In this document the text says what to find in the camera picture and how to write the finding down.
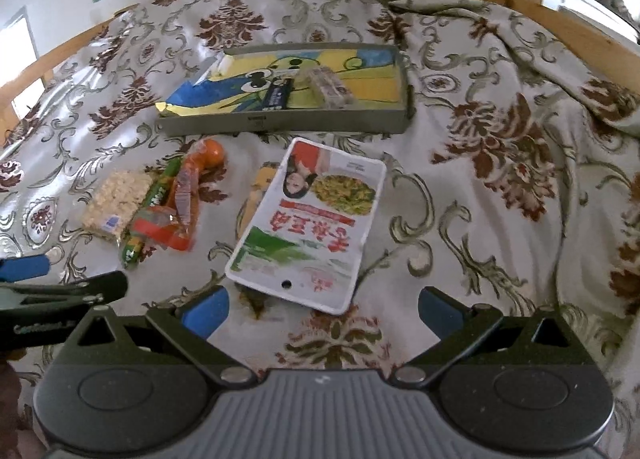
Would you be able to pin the wooden bed rail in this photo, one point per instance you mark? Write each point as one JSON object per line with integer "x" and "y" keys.
{"x": 65, "y": 51}
{"x": 575, "y": 29}

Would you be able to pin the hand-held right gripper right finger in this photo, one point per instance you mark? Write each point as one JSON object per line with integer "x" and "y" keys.
{"x": 440, "y": 313}

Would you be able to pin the clear cookie packet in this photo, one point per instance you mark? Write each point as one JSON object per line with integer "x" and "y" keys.
{"x": 327, "y": 86}

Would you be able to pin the green sausage stick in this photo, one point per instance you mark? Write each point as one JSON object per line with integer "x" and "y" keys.
{"x": 161, "y": 188}

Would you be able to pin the clear puffed rice cake packet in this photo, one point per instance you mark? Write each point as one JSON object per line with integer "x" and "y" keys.
{"x": 117, "y": 199}

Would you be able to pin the grey tray with cartoon lining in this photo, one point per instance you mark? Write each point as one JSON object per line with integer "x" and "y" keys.
{"x": 325, "y": 121}

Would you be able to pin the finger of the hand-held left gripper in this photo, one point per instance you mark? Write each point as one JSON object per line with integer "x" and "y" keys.
{"x": 27, "y": 267}
{"x": 95, "y": 286}

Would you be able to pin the orange snack packet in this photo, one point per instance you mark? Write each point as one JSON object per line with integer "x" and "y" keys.
{"x": 182, "y": 209}

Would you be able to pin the large white snack packet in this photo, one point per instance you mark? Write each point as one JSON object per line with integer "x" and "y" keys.
{"x": 300, "y": 249}

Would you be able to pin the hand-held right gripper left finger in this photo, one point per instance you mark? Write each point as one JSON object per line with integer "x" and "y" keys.
{"x": 207, "y": 313}

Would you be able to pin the mandarin orange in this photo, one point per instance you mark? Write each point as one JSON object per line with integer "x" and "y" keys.
{"x": 212, "y": 154}

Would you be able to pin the dark blue snack packet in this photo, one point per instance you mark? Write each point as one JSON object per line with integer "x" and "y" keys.
{"x": 277, "y": 96}

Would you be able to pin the gold foil snack packet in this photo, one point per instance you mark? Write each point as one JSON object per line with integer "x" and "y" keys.
{"x": 255, "y": 194}

